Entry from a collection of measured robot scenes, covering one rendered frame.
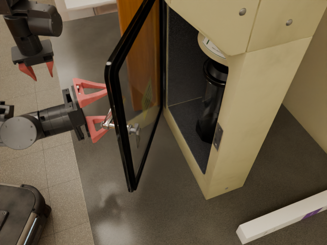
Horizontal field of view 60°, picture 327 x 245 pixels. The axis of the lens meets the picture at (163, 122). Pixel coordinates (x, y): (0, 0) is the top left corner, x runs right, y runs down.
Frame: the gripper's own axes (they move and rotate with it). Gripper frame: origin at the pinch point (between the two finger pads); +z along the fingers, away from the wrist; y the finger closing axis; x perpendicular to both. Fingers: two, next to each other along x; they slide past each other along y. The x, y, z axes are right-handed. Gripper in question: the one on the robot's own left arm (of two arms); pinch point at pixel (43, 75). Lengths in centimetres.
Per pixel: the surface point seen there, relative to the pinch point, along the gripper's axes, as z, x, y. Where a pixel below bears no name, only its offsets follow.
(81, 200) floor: 110, 17, -12
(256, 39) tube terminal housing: -32, -46, 33
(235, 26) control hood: -35, -46, 30
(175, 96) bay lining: 5.2, -17.0, 34.5
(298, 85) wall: 10, -23, 75
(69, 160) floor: 109, 48, -14
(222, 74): -15, -33, 38
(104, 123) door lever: -10.5, -33.3, 12.1
